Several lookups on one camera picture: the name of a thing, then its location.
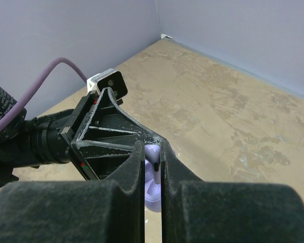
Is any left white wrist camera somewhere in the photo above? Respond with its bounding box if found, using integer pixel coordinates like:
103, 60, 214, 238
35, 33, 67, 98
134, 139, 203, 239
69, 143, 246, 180
87, 68, 128, 105

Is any purple earbud charging case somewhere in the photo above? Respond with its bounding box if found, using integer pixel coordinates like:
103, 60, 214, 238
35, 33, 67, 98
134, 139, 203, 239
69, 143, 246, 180
144, 168, 162, 213

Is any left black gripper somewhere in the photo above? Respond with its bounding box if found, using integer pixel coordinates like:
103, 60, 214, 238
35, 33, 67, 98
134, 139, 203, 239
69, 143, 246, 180
25, 88, 165, 180

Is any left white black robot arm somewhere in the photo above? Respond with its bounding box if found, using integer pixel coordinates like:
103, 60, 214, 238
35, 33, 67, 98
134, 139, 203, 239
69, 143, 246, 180
0, 88, 164, 188

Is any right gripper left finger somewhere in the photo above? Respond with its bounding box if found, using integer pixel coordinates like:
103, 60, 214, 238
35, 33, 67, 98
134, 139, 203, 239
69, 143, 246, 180
0, 141, 145, 242

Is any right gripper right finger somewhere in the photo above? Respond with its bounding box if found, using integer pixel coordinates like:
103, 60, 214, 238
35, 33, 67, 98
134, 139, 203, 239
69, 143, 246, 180
160, 142, 304, 242

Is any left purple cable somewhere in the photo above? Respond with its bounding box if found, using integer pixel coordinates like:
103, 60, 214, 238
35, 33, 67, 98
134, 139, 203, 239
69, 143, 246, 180
0, 57, 88, 140

